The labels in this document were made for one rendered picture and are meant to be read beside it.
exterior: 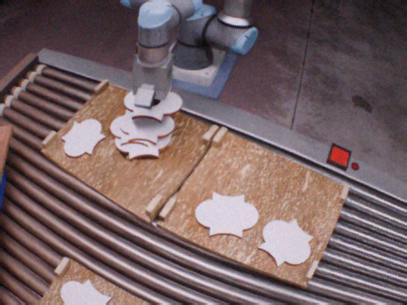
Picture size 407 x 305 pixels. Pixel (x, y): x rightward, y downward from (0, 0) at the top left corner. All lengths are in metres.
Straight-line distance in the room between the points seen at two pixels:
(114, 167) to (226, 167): 0.29
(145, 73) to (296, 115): 1.81
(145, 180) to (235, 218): 0.24
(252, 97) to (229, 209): 1.77
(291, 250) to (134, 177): 0.44
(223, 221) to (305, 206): 0.22
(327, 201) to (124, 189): 0.53
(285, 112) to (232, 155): 1.58
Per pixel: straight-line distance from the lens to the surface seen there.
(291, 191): 1.16
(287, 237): 1.07
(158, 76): 1.05
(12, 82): 1.58
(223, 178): 1.16
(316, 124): 2.76
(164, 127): 1.20
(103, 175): 1.17
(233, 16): 1.34
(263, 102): 2.79
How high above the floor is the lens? 1.84
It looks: 49 degrees down
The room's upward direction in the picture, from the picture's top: 5 degrees clockwise
